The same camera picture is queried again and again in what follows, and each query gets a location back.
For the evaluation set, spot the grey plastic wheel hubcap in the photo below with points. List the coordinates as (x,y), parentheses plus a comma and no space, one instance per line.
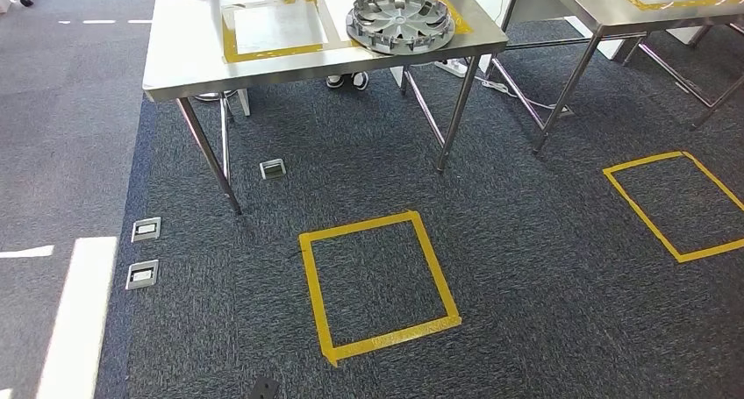
(401,20)

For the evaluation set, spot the stainless steel workbench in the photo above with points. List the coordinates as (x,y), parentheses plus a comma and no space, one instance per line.
(581,1)
(186,48)

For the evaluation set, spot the raised floor socket box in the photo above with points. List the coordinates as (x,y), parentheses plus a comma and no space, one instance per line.
(272,169)

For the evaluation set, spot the person's shoe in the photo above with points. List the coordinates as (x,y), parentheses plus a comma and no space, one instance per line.
(360,81)
(333,81)

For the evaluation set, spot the yellow floor tape rectangle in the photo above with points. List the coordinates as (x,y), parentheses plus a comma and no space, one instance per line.
(317,297)
(639,215)

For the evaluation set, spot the white power strip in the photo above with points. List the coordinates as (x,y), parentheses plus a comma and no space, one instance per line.
(450,67)

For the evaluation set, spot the chrome round base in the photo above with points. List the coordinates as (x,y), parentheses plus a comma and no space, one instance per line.
(214,96)

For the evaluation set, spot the metal floor socket plate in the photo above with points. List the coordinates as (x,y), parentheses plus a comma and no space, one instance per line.
(146,229)
(142,275)

